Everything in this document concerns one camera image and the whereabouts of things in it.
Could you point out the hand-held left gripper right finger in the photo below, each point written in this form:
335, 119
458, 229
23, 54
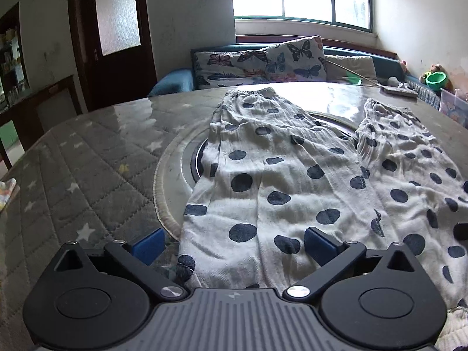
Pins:
319, 247

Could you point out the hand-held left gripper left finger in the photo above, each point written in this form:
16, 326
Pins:
148, 247

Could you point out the white navy polka dot pants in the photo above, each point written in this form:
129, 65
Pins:
292, 175

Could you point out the round glass turntable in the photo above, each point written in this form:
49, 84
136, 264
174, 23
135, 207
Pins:
174, 175

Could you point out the grey star quilted table cover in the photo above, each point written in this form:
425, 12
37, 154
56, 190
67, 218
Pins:
91, 175

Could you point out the striped pastel cloth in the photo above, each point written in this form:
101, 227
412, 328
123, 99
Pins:
7, 192

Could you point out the dark wooden chair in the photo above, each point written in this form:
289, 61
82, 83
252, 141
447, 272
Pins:
58, 111

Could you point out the blue sofa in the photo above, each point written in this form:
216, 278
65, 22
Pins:
172, 80

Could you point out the dark wooden door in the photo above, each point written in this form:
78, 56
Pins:
117, 76

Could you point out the thin bamboo stick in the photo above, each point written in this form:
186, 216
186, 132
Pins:
351, 73

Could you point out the cream cushion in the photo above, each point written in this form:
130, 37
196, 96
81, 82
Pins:
351, 66

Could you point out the square butterfly print cushion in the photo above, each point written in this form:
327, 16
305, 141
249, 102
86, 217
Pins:
296, 58

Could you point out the long butterfly print cushion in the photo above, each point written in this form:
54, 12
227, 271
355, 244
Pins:
226, 67

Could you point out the clear plastic storage box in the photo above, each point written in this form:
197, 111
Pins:
453, 104

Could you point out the pink toy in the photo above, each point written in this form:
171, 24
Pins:
404, 65

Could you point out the green plastic potty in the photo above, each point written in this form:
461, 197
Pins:
436, 79

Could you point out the brown plush toy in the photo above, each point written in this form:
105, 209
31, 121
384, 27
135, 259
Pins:
435, 68

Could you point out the dark wooden shelf cabinet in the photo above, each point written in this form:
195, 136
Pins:
11, 62

